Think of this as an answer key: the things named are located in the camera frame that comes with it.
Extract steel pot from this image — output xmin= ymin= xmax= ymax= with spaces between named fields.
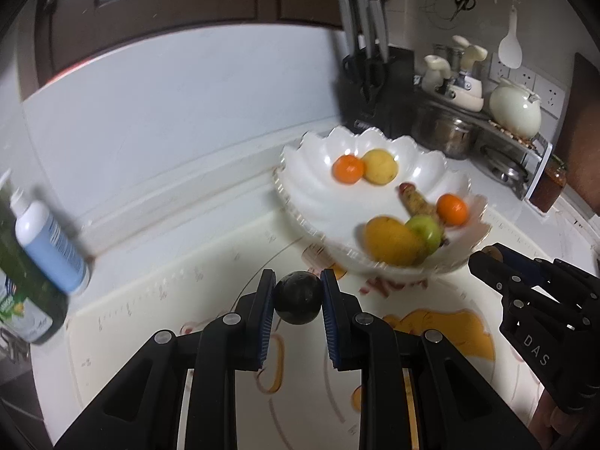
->
xmin=411 ymin=103 xmax=479 ymax=160

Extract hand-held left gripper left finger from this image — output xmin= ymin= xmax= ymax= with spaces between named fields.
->
xmin=54 ymin=269 xmax=277 ymax=450

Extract red sauce jar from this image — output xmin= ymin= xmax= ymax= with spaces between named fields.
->
xmin=529 ymin=154 xmax=569 ymax=212

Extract yellow lemon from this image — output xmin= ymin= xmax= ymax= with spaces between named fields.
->
xmin=363 ymin=148 xmax=400 ymax=185

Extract white wall sockets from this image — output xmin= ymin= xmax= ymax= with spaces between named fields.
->
xmin=487 ymin=54 xmax=566 ymax=118

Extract metal kitchen rack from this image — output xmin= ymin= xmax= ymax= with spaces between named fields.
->
xmin=412 ymin=84 xmax=554 ymax=202

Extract dark grape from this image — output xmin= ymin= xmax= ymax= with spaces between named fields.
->
xmin=273 ymin=271 xmax=324 ymax=326

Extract white teapot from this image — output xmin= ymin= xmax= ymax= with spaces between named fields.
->
xmin=489 ymin=79 xmax=543 ymax=138

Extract person's right hand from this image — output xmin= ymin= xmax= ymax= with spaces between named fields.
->
xmin=538 ymin=382 xmax=582 ymax=450

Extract yellow mango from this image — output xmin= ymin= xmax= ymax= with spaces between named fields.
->
xmin=363 ymin=216 xmax=429 ymax=267

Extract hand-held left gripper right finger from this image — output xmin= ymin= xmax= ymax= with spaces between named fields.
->
xmin=320 ymin=269 xmax=530 ymax=450

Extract white hanging spoon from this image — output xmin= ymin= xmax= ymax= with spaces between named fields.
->
xmin=498 ymin=7 xmax=524 ymax=70

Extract dark wooden cabinet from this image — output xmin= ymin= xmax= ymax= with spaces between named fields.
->
xmin=33 ymin=0 xmax=352 ymax=85

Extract small brown kiwi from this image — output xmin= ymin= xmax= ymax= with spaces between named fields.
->
xmin=403 ymin=187 xmax=439 ymax=221

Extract orange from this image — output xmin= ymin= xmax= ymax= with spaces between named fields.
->
xmin=436 ymin=193 xmax=470 ymax=227
xmin=332 ymin=154 xmax=365 ymax=185

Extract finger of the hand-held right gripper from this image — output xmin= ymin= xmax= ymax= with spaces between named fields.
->
xmin=485 ymin=243 xmax=600 ymax=303
xmin=469 ymin=249 xmax=554 ymax=320

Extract white scalloped bowl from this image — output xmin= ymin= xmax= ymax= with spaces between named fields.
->
xmin=272 ymin=126 xmax=493 ymax=278

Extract green detergent bottle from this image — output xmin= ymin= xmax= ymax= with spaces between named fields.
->
xmin=0 ymin=183 xmax=71 ymax=345

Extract brown wooden cutting board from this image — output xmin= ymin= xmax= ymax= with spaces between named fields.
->
xmin=560 ymin=52 xmax=600 ymax=219

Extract steel handle knife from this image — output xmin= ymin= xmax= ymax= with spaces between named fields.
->
xmin=355 ymin=0 xmax=376 ymax=59
xmin=370 ymin=0 xmax=390 ymax=64
xmin=337 ymin=0 xmax=359 ymax=59

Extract bear print mat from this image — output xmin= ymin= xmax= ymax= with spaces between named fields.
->
xmin=66 ymin=208 xmax=568 ymax=450

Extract black knife block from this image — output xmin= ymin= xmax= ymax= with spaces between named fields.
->
xmin=338 ymin=47 xmax=418 ymax=139

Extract black hanging scissors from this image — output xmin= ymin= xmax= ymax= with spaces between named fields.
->
xmin=450 ymin=0 xmax=476 ymax=22

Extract white blue pump bottle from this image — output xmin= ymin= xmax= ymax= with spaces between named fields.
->
xmin=9 ymin=175 xmax=91 ymax=297

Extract green apple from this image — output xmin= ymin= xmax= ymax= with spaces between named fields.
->
xmin=405 ymin=214 xmax=445 ymax=256

